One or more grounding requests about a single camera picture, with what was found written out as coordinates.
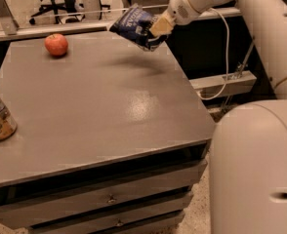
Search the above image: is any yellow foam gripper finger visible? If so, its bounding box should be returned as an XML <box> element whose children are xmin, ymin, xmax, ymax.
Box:
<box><xmin>149</xmin><ymin>11</ymin><xmax>175</xmax><ymax>37</ymax></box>

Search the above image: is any grey metal beam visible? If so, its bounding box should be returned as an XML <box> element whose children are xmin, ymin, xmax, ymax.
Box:
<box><xmin>190</xmin><ymin>71</ymin><xmax>257</xmax><ymax>100</ymax></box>

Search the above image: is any grey drawer cabinet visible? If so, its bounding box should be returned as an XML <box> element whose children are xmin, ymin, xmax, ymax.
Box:
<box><xmin>0</xmin><ymin>32</ymin><xmax>214</xmax><ymax>234</ymax></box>

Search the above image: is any white cable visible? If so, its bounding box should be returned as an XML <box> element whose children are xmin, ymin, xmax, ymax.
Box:
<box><xmin>197</xmin><ymin>7</ymin><xmax>230</xmax><ymax>101</ymax></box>

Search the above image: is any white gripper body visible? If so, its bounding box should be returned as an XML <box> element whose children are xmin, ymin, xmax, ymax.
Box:
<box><xmin>167</xmin><ymin>0</ymin><xmax>213</xmax><ymax>25</ymax></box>

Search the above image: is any black office chair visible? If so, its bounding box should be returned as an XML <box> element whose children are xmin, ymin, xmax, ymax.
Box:
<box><xmin>21</xmin><ymin>0</ymin><xmax>111</xmax><ymax>26</ymax></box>

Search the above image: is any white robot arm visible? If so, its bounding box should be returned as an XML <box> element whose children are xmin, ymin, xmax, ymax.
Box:
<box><xmin>152</xmin><ymin>0</ymin><xmax>287</xmax><ymax>234</ymax></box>

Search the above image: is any red apple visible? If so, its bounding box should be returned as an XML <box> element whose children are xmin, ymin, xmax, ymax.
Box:
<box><xmin>44</xmin><ymin>33</ymin><xmax>68</xmax><ymax>57</ymax></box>

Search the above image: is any metal railing frame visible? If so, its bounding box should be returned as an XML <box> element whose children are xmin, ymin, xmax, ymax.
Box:
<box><xmin>0</xmin><ymin>0</ymin><xmax>242</xmax><ymax>44</ymax></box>

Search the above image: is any blue chip bag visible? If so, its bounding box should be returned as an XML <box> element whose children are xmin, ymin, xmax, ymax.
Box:
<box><xmin>109</xmin><ymin>4</ymin><xmax>168</xmax><ymax>52</ymax></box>

